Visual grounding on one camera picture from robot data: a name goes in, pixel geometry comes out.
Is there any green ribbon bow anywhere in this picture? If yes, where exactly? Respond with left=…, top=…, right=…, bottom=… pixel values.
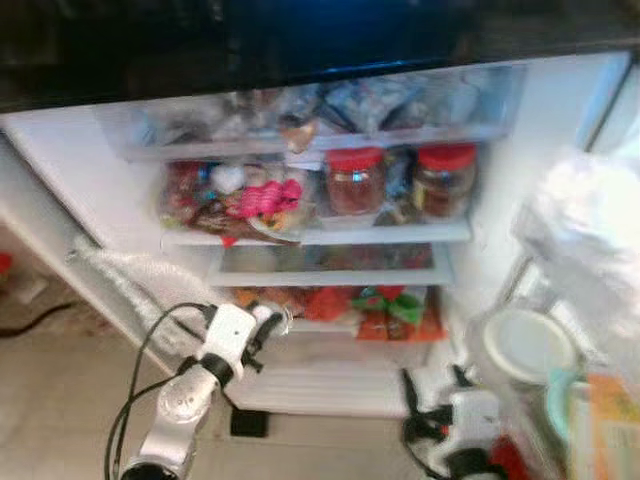
left=351, top=288, right=427, bottom=327

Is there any orange yellow carton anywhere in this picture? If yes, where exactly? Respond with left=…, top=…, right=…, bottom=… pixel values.
left=584, top=374, right=640, bottom=480

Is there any white fridge tray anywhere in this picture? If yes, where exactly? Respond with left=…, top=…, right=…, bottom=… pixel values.
left=207, top=244, right=457, bottom=290

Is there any teal plastic cup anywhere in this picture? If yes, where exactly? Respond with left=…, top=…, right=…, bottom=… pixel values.
left=544, top=367, right=582, bottom=447

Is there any white plastic bag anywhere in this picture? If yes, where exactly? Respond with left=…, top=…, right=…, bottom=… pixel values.
left=514, top=148, right=640, bottom=343

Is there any black fridge white interior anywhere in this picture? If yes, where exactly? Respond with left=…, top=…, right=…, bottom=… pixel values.
left=0, top=0, right=640, bottom=480

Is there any clear chiller drawer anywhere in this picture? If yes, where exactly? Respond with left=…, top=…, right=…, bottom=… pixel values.
left=95, top=68, right=527, bottom=161

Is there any orange red snack bag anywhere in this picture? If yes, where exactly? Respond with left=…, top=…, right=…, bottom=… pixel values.
left=299, top=287, right=358, bottom=324

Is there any black fridge foot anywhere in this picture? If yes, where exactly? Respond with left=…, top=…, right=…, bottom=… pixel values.
left=230, top=407, right=270, bottom=439

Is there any brown snack packet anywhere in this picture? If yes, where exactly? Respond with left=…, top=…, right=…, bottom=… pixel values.
left=188, top=200, right=303, bottom=247

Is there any frosted crisper drawer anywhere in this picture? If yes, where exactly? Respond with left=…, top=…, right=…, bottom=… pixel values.
left=225, top=318, right=442, bottom=417

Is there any glass fridge shelf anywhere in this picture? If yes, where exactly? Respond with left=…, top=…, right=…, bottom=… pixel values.
left=163, top=217, right=474, bottom=249

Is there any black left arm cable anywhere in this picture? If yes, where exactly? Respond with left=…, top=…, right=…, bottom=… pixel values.
left=104, top=300, right=217, bottom=480

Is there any red printed snack bag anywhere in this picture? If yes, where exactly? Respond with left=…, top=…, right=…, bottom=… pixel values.
left=354, top=287, right=445, bottom=344

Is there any white partition panel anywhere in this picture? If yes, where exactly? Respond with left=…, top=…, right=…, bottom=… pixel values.
left=0, top=110, right=161, bottom=343

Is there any black floor cable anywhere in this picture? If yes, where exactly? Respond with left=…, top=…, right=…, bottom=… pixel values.
left=0, top=300, right=78, bottom=338

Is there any red lid jar brown paste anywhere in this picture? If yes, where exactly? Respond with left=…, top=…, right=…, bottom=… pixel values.
left=411, top=143, right=479, bottom=220

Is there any clear spice bag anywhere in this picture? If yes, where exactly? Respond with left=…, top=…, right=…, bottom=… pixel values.
left=232, top=288, right=301, bottom=313

